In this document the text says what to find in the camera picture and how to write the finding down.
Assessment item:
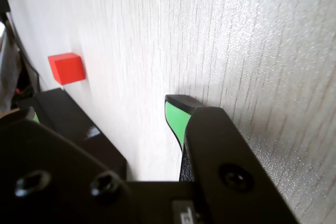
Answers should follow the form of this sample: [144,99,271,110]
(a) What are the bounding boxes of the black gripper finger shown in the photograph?
[164,94,300,224]
[0,105,137,224]

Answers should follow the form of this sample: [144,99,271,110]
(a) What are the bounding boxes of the red cube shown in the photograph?
[48,52,87,86]

